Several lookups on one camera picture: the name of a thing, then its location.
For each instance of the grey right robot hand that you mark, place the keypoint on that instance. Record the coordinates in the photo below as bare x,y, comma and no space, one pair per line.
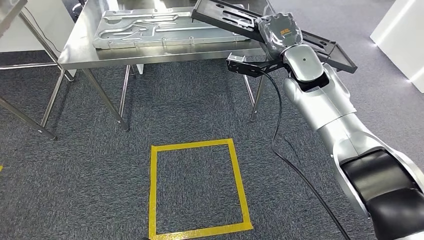
280,34

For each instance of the black plastic plate part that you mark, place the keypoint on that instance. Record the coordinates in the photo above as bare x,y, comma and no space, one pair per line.
202,11

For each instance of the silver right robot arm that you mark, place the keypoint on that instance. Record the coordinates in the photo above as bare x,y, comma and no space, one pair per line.
321,102

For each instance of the stainless steel workbench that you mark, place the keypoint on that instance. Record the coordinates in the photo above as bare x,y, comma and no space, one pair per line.
99,54

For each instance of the stamped silver metal panel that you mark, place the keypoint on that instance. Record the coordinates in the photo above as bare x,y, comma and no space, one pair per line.
165,33

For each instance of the white cabinet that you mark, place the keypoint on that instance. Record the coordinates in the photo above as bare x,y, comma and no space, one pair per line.
58,20
400,39

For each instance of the yellow floor tape square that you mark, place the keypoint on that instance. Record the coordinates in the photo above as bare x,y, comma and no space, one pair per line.
152,192

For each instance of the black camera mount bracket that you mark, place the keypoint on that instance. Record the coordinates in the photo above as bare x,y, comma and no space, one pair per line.
248,69

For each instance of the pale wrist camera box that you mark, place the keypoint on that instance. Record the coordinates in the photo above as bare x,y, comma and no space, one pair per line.
237,57

